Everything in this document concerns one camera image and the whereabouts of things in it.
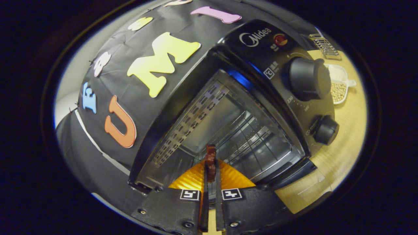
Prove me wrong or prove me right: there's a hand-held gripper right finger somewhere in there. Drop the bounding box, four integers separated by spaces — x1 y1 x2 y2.
214 159 294 235

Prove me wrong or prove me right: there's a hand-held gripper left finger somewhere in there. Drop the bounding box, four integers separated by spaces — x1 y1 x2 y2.
131 160 209 235

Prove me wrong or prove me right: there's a brown meat slice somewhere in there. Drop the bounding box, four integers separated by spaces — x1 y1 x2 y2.
205 145 217 183

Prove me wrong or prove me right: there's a black toaster oven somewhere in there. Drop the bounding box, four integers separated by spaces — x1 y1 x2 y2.
129 20 340 196

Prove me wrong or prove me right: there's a white divided snack dish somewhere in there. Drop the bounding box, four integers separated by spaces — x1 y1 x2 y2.
324 64 357 105

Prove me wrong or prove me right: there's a wire mesh utensil holder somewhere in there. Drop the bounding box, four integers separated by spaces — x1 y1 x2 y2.
309 34 342 61

